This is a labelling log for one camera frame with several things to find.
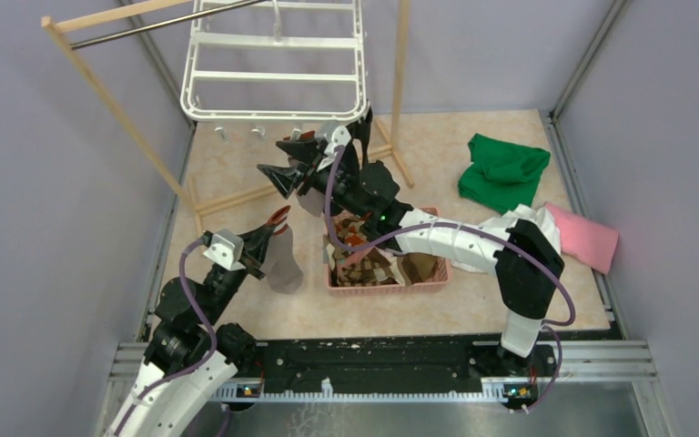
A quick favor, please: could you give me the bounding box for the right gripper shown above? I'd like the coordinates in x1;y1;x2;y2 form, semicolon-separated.
257;138;368;221

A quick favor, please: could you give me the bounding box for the grey orange striped sock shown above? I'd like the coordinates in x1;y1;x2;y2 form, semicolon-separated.
295;130;324;219

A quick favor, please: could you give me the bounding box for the white clip hanger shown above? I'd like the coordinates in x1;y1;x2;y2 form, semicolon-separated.
180;1;370;130

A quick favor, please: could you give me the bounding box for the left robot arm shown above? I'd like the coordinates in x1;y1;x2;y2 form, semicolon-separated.
104;207;289;436

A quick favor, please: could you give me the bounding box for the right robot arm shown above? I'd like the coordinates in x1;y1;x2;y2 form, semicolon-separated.
257;138;564;375

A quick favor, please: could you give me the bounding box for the wooden drying rack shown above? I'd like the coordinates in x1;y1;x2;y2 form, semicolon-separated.
41;1;415;231

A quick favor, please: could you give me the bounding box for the brown striped sock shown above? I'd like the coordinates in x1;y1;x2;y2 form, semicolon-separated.
396;253;439;287

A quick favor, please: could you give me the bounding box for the pink plastic basket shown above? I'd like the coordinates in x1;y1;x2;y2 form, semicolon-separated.
323;212;452;297

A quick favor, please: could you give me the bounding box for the green cloth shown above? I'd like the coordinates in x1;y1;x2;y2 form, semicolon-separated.
457;133;552;214

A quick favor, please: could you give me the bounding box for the metal rack rod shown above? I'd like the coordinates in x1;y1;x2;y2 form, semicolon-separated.
70;0;265;50

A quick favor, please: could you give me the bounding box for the white cloth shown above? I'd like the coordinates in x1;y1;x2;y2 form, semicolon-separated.
446;205;562;276

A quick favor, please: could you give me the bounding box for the pink cloth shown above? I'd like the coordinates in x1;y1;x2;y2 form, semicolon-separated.
545;202;619;275

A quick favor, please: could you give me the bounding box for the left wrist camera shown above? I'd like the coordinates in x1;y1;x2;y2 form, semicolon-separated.
203;229;245;271

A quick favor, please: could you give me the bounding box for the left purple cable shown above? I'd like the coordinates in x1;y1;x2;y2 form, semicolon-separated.
111;236;218;437

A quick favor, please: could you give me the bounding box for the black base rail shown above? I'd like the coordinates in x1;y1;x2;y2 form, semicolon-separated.
198;331;568;400

